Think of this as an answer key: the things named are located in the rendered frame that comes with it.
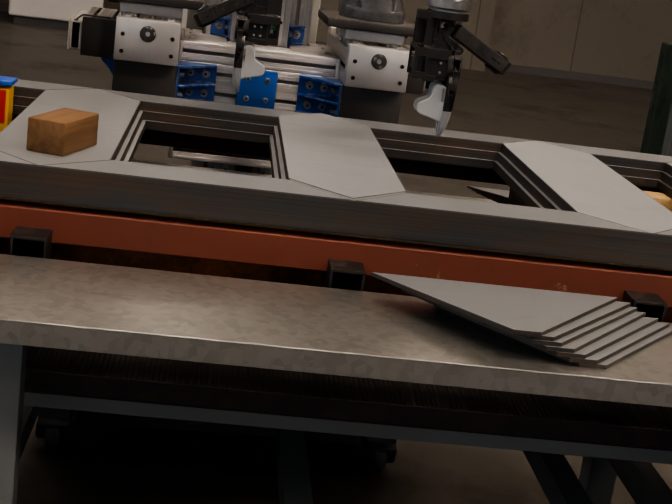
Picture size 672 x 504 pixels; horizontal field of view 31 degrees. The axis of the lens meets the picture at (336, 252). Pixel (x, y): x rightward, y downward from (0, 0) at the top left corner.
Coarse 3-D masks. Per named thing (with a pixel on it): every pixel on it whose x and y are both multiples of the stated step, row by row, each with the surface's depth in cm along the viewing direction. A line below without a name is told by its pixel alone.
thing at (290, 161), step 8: (288, 160) 197; (296, 160) 198; (304, 160) 199; (312, 160) 200; (304, 168) 192; (312, 168) 193; (320, 168) 194; (328, 168) 195; (336, 168) 196; (344, 168) 197; (352, 168) 198; (360, 168) 198; (368, 168) 199; (376, 168) 200; (384, 168) 201; (376, 176) 194; (384, 176) 195; (392, 176) 196
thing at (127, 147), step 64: (128, 128) 209; (192, 128) 235; (256, 128) 236; (0, 192) 171; (64, 192) 172; (128, 192) 173; (192, 192) 173; (256, 192) 174; (576, 256) 180; (640, 256) 181
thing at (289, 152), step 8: (288, 152) 204; (296, 152) 204; (304, 152) 205; (312, 152) 206; (320, 152) 207; (328, 152) 208; (320, 160) 200; (328, 160) 201; (336, 160) 202; (344, 160) 203; (352, 160) 204; (360, 160) 205; (368, 160) 206; (376, 160) 207; (384, 160) 208; (392, 168) 202
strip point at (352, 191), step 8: (312, 184) 182; (320, 184) 183; (328, 184) 183; (336, 184) 184; (344, 184) 185; (336, 192) 179; (344, 192) 179; (352, 192) 180; (360, 192) 181; (368, 192) 182; (376, 192) 182; (384, 192) 183; (392, 192) 184
